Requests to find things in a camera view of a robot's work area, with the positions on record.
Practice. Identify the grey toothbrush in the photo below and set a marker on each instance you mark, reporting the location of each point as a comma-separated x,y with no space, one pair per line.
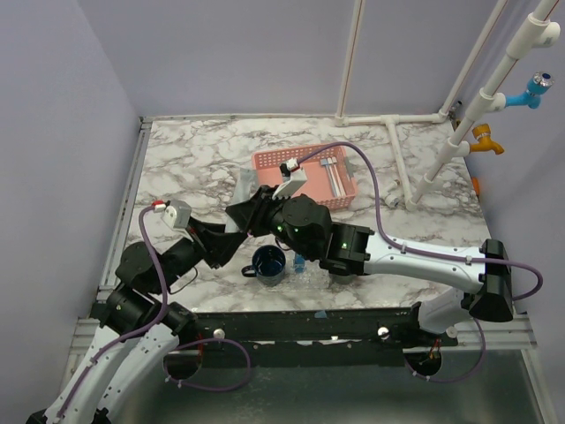
326,163

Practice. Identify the dark green mug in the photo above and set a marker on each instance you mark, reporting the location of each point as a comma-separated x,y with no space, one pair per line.
349,280

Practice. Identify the yellow faucet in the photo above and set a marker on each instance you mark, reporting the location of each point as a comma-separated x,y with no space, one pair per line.
484,143

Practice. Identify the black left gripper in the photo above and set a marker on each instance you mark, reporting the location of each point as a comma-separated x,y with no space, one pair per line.
216,246

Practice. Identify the pink plastic basket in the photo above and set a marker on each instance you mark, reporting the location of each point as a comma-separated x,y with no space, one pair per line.
317,187

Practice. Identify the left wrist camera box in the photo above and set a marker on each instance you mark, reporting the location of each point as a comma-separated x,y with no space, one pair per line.
177,215

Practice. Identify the dark blue mug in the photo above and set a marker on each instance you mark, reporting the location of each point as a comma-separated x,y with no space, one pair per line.
268,265

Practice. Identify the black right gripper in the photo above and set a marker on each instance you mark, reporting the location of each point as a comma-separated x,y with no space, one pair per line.
250,215

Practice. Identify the white toothbrush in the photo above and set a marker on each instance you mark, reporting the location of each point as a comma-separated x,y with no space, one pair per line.
335,171

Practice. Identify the blue toothpaste tube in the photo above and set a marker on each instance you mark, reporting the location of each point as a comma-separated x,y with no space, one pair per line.
299,263

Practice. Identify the white pvc pipe frame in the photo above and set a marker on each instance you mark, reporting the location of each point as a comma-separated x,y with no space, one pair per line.
537,31

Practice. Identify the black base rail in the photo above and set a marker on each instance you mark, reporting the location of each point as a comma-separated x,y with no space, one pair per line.
323,338

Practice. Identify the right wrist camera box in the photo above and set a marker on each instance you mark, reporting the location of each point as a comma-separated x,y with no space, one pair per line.
294,178

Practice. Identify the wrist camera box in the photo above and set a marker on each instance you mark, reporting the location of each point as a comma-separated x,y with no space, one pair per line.
177,215
294,178

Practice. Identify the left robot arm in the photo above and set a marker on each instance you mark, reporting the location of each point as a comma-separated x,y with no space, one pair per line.
138,327

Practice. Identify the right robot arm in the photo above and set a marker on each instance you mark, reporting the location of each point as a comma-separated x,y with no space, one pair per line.
478,278

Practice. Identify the blue faucet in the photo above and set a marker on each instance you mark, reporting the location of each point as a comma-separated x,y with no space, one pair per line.
538,85

